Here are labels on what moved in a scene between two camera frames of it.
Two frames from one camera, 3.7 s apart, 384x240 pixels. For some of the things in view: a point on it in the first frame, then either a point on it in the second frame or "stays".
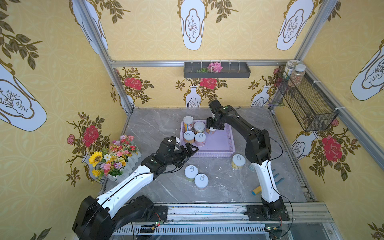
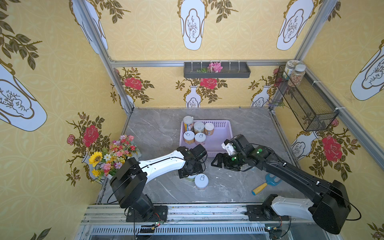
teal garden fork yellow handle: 258,190 stays
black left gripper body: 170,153 to 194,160
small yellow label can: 189,136 stays
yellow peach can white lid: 199,126 stays
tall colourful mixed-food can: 188,123 stays
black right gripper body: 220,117 to 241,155
